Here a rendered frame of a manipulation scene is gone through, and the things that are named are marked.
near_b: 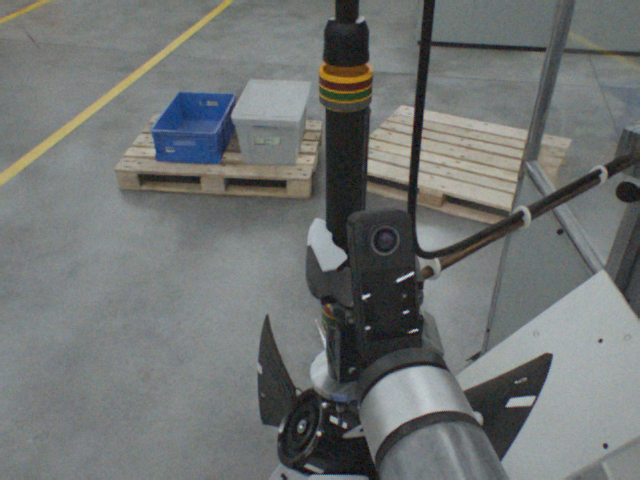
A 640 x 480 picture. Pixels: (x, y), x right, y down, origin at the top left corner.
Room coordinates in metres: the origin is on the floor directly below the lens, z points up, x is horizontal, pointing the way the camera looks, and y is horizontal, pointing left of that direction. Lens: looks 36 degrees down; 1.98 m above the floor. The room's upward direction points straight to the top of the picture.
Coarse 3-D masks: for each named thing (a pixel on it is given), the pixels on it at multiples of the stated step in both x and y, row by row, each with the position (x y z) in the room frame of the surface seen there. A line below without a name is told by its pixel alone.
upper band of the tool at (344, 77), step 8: (328, 64) 0.48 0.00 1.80; (368, 64) 0.47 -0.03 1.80; (320, 72) 0.46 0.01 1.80; (328, 72) 0.48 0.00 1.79; (336, 72) 0.48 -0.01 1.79; (344, 72) 0.48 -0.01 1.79; (352, 72) 0.48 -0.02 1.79; (360, 72) 0.48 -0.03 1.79; (368, 72) 0.45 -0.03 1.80; (328, 80) 0.45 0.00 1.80; (336, 80) 0.44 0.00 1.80; (344, 80) 0.44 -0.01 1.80; (352, 80) 0.44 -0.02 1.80; (360, 80) 0.44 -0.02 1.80; (368, 88) 0.45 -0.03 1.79; (368, 96) 0.45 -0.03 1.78
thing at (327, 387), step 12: (324, 360) 0.48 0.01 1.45; (312, 372) 0.46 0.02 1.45; (324, 372) 0.46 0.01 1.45; (312, 384) 0.45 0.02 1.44; (324, 384) 0.44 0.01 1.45; (336, 384) 0.44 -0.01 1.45; (348, 384) 0.44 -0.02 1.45; (324, 396) 0.43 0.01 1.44; (336, 396) 0.43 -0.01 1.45; (348, 396) 0.43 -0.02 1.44
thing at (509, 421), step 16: (528, 368) 0.51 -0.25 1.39; (544, 368) 0.50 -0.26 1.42; (480, 384) 0.54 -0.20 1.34; (496, 384) 0.51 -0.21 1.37; (528, 384) 0.47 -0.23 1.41; (480, 400) 0.47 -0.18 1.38; (496, 400) 0.46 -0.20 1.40; (496, 416) 0.43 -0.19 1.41; (512, 416) 0.42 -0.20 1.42; (528, 416) 0.42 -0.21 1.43; (496, 432) 0.41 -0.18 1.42; (512, 432) 0.40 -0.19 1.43; (496, 448) 0.38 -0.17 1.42
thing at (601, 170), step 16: (432, 0) 0.51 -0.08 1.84; (432, 16) 0.51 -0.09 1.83; (416, 96) 0.51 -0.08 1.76; (416, 112) 0.51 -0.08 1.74; (416, 128) 0.51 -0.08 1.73; (416, 144) 0.51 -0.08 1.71; (416, 160) 0.51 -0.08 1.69; (624, 160) 0.78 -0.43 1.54; (416, 176) 0.51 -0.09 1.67; (592, 176) 0.73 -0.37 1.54; (416, 192) 0.52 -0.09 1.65; (560, 192) 0.69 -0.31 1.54; (416, 208) 0.52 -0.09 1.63; (528, 208) 0.65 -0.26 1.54; (416, 224) 0.52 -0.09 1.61; (496, 224) 0.61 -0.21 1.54; (528, 224) 0.64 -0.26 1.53; (416, 240) 0.52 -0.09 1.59; (464, 240) 0.58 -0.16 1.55; (432, 256) 0.54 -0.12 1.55
